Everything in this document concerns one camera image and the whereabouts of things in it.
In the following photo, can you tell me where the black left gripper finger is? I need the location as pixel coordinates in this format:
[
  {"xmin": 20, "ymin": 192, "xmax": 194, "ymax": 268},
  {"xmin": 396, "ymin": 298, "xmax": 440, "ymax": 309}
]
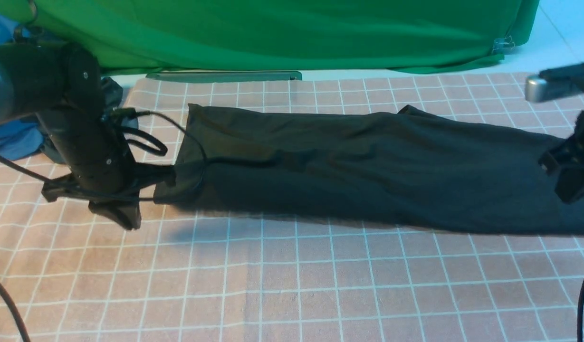
[{"xmin": 88, "ymin": 200, "xmax": 142, "ymax": 231}]

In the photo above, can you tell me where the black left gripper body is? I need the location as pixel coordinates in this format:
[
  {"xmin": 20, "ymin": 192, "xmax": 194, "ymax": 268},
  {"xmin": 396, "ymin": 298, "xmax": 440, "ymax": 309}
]
[{"xmin": 38, "ymin": 111, "xmax": 176, "ymax": 203}]

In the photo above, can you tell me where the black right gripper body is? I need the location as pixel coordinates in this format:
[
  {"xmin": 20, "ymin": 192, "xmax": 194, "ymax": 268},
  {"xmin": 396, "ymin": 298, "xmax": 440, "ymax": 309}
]
[{"xmin": 538, "ymin": 110, "xmax": 584, "ymax": 204}]

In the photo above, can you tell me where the gray long-sleeved shirt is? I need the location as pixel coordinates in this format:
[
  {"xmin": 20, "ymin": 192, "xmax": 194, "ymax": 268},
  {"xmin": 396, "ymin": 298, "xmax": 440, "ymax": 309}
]
[{"xmin": 155, "ymin": 105, "xmax": 584, "ymax": 236}]

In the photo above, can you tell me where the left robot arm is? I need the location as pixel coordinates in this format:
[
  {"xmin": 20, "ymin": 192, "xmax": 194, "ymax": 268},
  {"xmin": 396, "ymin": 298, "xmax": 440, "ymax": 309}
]
[{"xmin": 0, "ymin": 42, "xmax": 176, "ymax": 231}]

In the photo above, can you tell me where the dark gray crumpled garment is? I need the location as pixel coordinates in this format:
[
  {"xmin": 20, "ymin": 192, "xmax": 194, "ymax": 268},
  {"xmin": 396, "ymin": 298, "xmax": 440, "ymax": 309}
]
[{"xmin": 38, "ymin": 76, "xmax": 126, "ymax": 165}]

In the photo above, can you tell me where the pink checkered tablecloth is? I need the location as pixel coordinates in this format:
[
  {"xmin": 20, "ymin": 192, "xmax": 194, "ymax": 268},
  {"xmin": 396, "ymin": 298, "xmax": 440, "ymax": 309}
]
[{"xmin": 0, "ymin": 73, "xmax": 584, "ymax": 342}]

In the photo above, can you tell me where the blue garment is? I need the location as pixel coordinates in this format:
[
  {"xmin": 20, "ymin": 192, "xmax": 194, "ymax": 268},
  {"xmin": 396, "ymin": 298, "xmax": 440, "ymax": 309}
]
[{"xmin": 0, "ymin": 14, "xmax": 44, "ymax": 161}]

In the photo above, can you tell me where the metal binder clip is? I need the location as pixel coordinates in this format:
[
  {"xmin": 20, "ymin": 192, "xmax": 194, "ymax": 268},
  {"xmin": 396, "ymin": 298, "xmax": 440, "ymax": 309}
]
[{"xmin": 491, "ymin": 35, "xmax": 516, "ymax": 54}]

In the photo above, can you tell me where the green backdrop cloth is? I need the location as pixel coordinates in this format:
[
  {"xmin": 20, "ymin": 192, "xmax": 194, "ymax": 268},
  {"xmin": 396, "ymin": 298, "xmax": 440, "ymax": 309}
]
[{"xmin": 0, "ymin": 0, "xmax": 539, "ymax": 74}]

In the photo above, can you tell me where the green metal bar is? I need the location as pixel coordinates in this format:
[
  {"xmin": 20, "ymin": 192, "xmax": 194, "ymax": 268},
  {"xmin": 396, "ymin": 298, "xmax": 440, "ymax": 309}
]
[{"xmin": 146, "ymin": 71, "xmax": 303, "ymax": 84}]

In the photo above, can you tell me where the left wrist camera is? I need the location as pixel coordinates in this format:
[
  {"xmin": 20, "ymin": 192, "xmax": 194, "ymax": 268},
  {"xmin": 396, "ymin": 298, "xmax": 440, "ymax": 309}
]
[{"xmin": 106, "ymin": 108, "xmax": 138, "ymax": 128}]

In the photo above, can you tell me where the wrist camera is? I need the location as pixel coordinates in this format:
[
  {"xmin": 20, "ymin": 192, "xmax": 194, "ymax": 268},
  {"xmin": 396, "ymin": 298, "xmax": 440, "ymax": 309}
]
[
  {"xmin": 106, "ymin": 108, "xmax": 138, "ymax": 128},
  {"xmin": 524, "ymin": 63, "xmax": 584, "ymax": 103}
]

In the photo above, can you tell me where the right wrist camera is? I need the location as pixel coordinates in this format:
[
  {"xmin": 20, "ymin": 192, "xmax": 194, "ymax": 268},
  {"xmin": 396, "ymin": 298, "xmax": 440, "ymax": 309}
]
[{"xmin": 524, "ymin": 63, "xmax": 584, "ymax": 103}]

